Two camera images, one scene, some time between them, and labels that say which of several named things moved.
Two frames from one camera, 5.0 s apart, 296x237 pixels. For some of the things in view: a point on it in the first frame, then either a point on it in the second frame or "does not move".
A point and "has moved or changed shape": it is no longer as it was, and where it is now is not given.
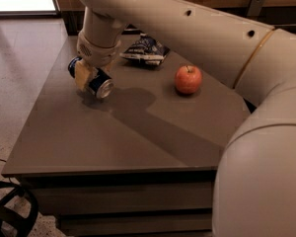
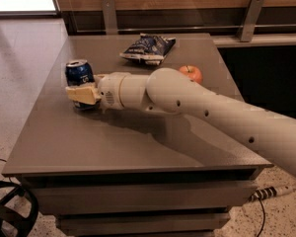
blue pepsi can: [100, 84] has moved or changed shape
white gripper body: [96, 54] to [109, 90]
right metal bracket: [256, 4] does not move
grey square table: [138, 162] does not move
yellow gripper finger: [110, 66] to [99, 78]
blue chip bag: [146, 49] does not move
